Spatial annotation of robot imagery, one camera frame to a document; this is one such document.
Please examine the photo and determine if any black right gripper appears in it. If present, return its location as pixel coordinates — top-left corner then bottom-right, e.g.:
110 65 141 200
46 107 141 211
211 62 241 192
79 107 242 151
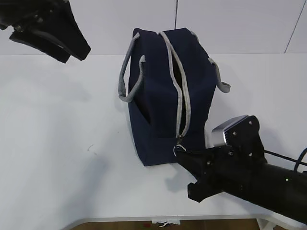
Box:
176 115 266 202

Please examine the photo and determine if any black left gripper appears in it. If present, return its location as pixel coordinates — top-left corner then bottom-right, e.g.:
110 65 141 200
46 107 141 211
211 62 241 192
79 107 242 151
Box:
0 0 91 63

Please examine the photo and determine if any navy insulated lunch bag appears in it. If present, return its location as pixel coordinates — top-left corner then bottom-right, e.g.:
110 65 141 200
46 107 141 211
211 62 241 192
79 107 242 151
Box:
118 28 231 166

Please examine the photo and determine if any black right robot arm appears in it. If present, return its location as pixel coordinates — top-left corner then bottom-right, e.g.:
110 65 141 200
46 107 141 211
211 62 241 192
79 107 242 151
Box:
174 115 307 223

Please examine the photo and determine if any white tape under table edge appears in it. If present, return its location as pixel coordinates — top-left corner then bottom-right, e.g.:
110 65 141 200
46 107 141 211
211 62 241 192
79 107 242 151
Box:
152 217 181 228

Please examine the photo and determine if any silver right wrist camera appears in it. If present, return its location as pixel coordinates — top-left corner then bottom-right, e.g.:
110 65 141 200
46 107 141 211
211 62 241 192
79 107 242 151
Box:
211 115 248 147

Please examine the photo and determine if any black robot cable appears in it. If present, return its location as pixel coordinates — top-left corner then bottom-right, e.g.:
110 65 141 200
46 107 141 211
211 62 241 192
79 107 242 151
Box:
263 147 307 173

